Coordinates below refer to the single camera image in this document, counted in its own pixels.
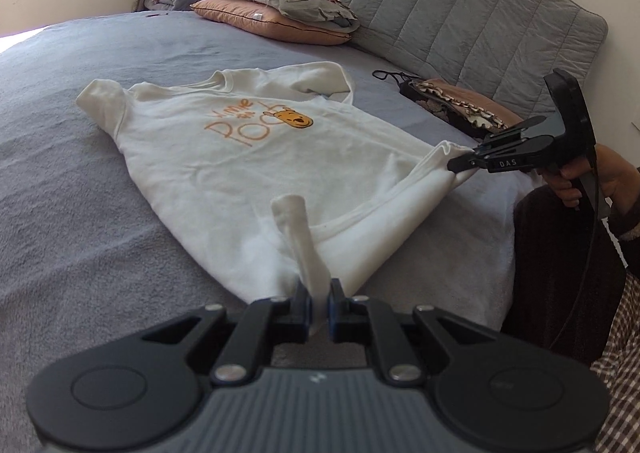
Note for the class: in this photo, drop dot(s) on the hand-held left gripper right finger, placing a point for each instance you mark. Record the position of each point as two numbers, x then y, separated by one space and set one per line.
340 318

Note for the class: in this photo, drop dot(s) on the orange pillow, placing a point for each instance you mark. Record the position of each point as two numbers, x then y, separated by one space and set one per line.
250 20

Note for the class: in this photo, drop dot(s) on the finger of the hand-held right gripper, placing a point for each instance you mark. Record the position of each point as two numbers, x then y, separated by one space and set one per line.
500 160
515 131

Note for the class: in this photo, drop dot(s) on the person's right hand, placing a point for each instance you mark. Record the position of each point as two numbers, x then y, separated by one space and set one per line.
620 183

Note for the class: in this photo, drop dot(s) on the person's dark brown pants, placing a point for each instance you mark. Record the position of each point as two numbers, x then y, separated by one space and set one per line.
550 273

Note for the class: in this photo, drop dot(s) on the brown ruffled folded garment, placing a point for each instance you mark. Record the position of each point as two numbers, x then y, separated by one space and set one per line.
475 103

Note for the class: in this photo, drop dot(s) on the person's right forearm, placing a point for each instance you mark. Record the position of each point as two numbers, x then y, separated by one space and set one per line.
630 228

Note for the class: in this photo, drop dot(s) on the grey ruffled printed pillow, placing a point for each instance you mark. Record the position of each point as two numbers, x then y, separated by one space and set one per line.
300 3

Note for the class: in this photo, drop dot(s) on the white printed sweatshirt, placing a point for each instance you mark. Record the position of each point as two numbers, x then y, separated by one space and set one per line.
250 173

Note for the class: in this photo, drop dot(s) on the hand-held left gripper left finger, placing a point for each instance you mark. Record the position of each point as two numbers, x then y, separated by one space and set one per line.
300 318

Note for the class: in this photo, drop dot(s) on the person's plaid shirt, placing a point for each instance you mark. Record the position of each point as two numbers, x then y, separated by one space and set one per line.
625 358

